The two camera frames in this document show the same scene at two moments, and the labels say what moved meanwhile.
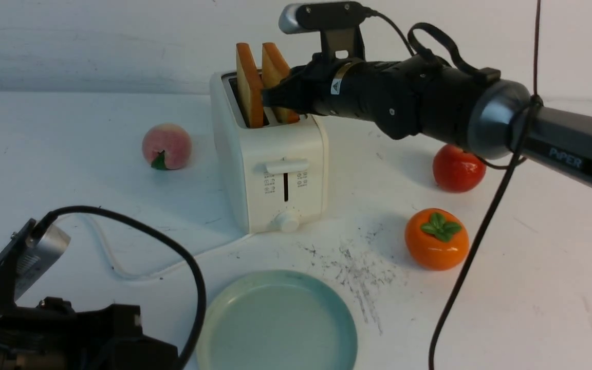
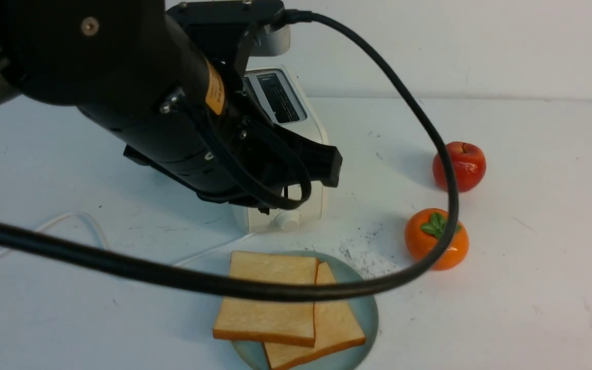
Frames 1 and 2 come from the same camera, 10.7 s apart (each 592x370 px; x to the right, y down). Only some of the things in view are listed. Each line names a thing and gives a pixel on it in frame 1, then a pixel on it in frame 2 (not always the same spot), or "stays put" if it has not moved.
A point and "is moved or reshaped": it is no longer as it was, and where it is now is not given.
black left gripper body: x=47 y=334 -> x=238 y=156
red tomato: x=455 y=171 stays put
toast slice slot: x=274 y=69 -> x=336 y=329
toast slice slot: x=251 y=85 is moved or reshaped
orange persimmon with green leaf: x=437 y=239 stays put
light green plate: x=277 y=319 -> x=361 y=309
